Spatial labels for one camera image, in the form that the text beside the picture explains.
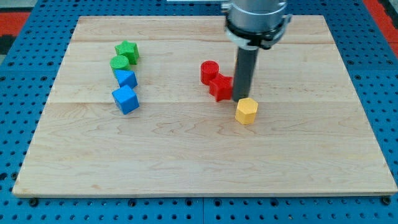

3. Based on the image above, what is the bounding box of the blue cube block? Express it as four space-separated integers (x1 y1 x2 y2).
112 85 139 114

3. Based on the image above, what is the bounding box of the wooden board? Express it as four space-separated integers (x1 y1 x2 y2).
12 16 397 198

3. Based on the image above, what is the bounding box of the blue triangle block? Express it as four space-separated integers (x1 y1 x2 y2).
114 70 137 88

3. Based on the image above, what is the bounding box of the red cylinder block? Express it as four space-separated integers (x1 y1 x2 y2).
200 60 219 85

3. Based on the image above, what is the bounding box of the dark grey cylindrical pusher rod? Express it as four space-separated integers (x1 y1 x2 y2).
232 48 259 102

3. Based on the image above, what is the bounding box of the green star block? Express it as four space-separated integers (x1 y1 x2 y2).
114 40 139 65

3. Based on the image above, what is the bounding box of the red star block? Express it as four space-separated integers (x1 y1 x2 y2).
209 73 233 102

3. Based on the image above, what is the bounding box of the yellow hexagon block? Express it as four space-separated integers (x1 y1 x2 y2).
235 98 259 125

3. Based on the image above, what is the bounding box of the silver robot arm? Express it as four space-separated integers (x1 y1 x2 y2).
221 0 292 102

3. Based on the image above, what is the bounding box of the green cylinder block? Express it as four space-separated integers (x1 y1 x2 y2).
109 55 131 73

